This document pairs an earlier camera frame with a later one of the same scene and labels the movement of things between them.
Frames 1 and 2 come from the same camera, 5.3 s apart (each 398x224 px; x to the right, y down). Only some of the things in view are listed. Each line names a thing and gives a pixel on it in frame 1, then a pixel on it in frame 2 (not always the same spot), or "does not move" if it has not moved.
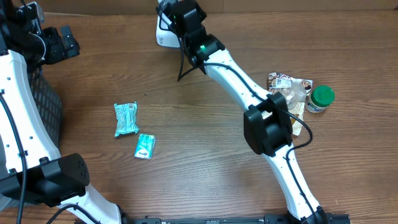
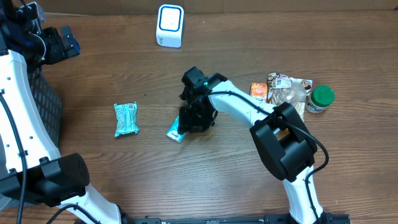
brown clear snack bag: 295,90 does not move
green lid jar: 319,99 does not move
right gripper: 176,28 -> 193,124
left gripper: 66,42 does not move
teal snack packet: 126,118 does not move
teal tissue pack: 145,147 -> 173,132
